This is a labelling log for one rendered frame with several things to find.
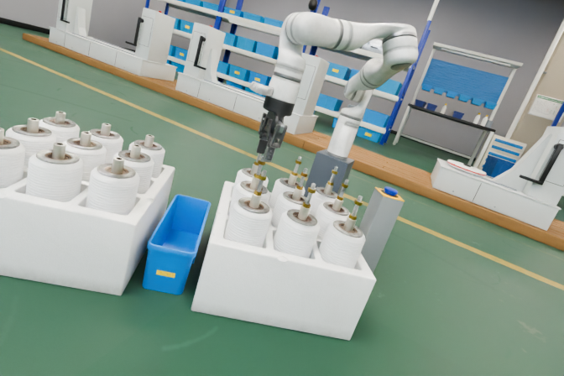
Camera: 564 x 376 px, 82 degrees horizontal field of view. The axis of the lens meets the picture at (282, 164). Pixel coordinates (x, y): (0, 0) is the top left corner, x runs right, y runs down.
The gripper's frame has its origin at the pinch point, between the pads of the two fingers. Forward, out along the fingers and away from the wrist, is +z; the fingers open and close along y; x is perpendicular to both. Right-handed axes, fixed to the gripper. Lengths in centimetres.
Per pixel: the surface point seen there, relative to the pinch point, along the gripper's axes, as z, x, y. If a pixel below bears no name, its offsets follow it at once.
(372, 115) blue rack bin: -4, -294, 372
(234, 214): 12.0, 7.3, -13.1
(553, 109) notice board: -103, -583, 300
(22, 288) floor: 35, 45, -11
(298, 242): 14.0, -7.1, -18.9
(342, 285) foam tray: 20.6, -18.5, -24.7
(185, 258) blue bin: 24.5, 15.3, -12.5
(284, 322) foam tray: 33.5, -8.7, -22.3
